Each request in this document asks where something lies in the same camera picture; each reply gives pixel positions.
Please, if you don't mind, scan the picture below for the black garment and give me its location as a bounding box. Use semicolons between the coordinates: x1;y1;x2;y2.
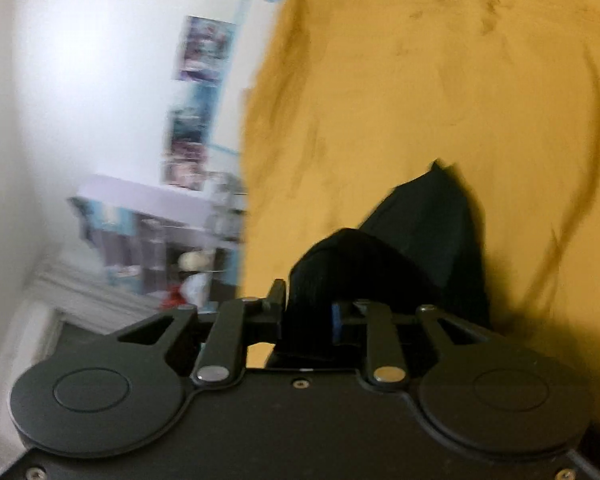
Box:
266;162;491;368

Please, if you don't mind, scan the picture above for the purple shelf unit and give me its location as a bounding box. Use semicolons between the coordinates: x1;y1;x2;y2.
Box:
69;172;246;312

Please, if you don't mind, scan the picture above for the mustard yellow bed cover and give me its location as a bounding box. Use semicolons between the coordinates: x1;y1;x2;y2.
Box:
238;0;600;372

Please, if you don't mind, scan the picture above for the wall photo posters strip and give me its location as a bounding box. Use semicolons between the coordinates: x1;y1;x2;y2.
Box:
162;16;238;192

